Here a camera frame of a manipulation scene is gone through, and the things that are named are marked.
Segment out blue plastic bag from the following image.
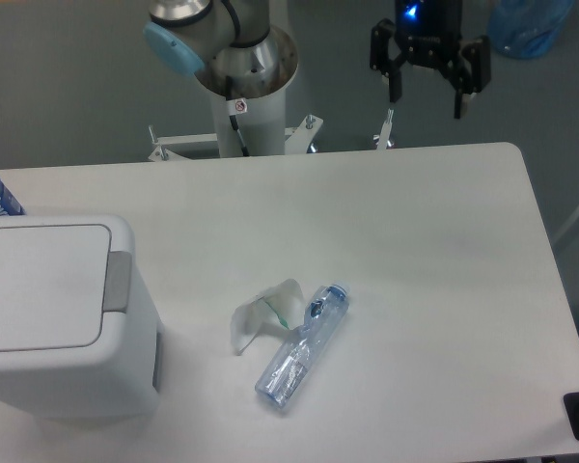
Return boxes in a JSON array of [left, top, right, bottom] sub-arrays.
[[486, 0, 575, 60]]

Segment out white trash can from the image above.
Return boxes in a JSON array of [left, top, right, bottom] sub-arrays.
[[0, 215, 164, 419]]

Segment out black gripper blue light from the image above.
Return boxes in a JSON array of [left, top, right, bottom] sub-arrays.
[[370, 0, 491, 120]]

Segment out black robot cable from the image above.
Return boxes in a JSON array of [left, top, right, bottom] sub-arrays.
[[224, 75, 251, 158]]

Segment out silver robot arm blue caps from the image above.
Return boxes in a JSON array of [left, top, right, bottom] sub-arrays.
[[144, 1, 491, 118]]

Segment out crushed clear plastic bottle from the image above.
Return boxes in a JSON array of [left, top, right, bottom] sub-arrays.
[[255, 282, 349, 412]]

